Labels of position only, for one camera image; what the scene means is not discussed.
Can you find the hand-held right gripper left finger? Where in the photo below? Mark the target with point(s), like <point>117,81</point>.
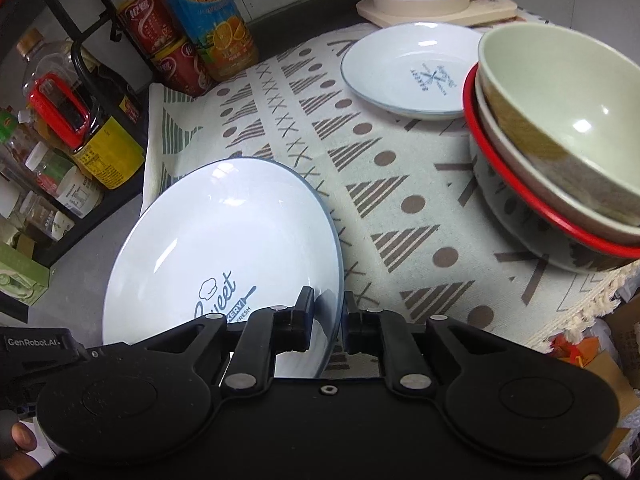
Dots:
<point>300,320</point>

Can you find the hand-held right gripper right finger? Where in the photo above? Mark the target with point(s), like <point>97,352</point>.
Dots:
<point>352,330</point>

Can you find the white plate with blue script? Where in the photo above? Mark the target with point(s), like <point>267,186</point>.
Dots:
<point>210,240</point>

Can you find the red and black bowl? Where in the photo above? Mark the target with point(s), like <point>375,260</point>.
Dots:
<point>525,232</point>

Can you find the pale green bowl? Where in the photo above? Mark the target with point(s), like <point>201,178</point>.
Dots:
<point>540,185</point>
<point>550,90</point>

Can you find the person's left hand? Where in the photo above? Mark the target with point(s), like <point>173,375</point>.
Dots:
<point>24,437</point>

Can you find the green cardboard box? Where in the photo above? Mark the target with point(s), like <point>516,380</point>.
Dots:
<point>20,275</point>

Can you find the patterned fringed table mat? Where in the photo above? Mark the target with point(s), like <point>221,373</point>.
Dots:
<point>400,185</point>

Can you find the black metal shelf rack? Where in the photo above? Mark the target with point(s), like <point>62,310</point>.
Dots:
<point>107,205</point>

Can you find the cluster of condiment bottles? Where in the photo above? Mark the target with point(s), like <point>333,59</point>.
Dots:
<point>55,180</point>

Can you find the yellow-label jar red clip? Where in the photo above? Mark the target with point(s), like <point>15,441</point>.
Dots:
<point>110,150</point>

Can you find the small white plate crossed-utensil print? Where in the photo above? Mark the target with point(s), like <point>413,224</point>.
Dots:
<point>390,70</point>

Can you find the orange juice bottle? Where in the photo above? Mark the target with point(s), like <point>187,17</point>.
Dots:
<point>215,25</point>

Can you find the cream kettle base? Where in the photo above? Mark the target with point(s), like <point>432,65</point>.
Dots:
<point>495,10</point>

